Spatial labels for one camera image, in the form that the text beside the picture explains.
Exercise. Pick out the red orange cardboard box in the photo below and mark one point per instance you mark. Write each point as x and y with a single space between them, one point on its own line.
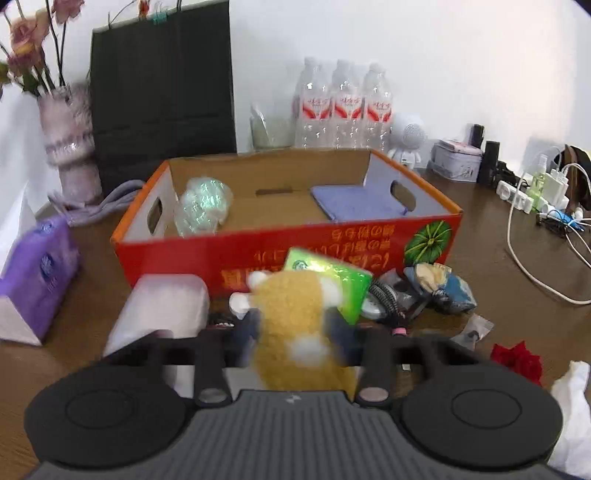
273 210

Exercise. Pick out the round white metal puck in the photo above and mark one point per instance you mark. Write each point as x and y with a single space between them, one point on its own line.
375 310

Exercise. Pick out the marbled purple vase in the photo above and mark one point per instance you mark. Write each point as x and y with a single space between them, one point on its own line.
68 140

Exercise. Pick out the green spray bottle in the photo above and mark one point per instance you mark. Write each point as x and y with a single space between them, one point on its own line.
538 180

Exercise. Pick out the blue crumpled snack wrapper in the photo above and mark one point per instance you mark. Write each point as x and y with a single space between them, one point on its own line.
445 291

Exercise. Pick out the small white tin box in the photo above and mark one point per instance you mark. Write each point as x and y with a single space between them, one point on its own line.
456 161

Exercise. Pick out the black cosmetic bottle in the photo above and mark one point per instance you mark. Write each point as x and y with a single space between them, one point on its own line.
488 165

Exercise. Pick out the water bottle left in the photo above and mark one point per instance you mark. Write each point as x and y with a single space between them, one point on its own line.
312 106

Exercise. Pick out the dried pink rose bouquet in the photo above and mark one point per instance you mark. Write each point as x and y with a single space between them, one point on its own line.
24 63

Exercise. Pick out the white robot figurine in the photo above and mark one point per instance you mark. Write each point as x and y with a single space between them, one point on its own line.
408 134

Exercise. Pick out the water bottle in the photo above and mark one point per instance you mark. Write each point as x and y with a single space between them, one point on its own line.
347 106
312 106
377 108

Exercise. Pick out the purple cloth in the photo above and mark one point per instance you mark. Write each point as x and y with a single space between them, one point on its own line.
349 203

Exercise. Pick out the black paper bag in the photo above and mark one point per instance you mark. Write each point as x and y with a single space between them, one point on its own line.
160 90

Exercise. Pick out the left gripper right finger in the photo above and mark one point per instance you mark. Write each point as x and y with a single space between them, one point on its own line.
377 351

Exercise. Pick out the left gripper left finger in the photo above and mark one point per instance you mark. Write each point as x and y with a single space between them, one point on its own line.
216 348

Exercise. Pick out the purple tissue pack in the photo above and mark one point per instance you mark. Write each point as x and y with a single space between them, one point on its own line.
38 273

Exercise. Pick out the white power strip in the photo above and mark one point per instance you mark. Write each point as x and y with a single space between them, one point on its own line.
522 202

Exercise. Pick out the clear glass jar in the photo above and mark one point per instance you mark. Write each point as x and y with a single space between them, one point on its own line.
270 132

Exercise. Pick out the water bottle right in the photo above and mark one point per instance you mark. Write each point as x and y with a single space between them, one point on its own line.
377 108

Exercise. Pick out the red fabric rose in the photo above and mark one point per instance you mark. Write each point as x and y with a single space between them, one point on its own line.
520 360

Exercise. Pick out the green tissue packet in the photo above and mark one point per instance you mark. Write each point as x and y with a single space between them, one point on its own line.
348 284

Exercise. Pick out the small clear plastic packet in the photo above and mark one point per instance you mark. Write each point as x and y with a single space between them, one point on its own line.
476 329

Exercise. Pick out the white translucent plastic box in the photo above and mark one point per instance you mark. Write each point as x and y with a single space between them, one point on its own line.
176 305

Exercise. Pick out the clear plastic bag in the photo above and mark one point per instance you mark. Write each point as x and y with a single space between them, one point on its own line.
203 207

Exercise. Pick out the water bottle middle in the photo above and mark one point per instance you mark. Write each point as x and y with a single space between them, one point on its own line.
347 106

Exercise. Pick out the yellow white plush toy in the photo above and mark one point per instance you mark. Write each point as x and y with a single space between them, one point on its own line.
291 349

